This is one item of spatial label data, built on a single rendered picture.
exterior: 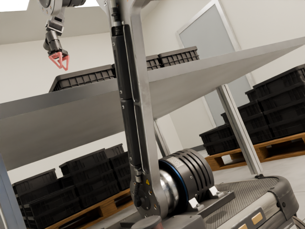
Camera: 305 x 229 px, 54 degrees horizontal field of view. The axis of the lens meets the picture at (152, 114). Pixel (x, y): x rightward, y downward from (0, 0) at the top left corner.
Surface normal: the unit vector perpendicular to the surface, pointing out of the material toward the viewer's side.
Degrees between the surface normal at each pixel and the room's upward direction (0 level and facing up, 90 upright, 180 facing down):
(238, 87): 90
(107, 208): 90
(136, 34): 115
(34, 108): 90
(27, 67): 90
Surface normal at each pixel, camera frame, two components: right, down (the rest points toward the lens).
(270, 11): -0.78, 0.26
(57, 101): 0.50, -0.28
